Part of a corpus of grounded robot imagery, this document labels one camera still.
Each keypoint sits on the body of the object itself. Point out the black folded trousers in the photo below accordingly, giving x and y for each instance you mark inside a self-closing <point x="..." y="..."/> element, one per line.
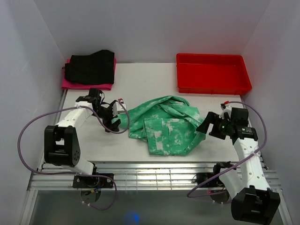
<point x="93" y="69"/>

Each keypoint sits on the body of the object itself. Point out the aluminium rail frame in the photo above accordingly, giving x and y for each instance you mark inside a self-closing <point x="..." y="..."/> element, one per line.
<point x="134" y="168"/>

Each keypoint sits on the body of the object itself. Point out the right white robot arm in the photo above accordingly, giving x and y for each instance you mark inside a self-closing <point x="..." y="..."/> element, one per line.
<point x="252" y="198"/>

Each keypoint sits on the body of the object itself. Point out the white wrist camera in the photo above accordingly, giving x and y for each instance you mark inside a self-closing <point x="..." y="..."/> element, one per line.
<point x="122" y="108"/>
<point x="226" y="110"/>

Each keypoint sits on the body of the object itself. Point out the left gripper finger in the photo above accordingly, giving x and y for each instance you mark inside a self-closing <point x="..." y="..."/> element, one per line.
<point x="113" y="126"/>
<point x="114" y="105"/>

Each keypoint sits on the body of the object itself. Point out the red plastic tray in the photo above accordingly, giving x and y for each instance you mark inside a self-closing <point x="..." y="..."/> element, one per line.
<point x="219" y="74"/>

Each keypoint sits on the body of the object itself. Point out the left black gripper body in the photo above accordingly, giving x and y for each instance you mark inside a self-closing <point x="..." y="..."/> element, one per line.
<point x="105" y="114"/>

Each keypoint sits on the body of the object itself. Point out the green tie-dye trousers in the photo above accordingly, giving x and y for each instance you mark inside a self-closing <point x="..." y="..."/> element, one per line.
<point x="167" y="124"/>

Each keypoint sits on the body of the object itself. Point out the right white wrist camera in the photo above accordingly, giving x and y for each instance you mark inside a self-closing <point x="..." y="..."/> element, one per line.
<point x="226" y="110"/>

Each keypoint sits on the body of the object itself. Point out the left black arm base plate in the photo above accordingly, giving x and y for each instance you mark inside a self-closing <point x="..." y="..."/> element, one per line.
<point x="91" y="182"/>

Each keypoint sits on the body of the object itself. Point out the pink folded trousers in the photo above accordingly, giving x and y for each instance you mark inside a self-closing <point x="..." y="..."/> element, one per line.
<point x="67" y="85"/>

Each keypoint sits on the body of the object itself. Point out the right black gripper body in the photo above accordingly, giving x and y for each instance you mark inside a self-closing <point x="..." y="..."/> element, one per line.
<point x="221" y="127"/>

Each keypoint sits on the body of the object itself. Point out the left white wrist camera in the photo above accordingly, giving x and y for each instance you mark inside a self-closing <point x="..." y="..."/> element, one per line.
<point x="122" y="108"/>

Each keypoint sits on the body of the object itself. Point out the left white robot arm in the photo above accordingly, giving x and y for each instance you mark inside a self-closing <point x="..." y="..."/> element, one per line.
<point x="61" y="144"/>

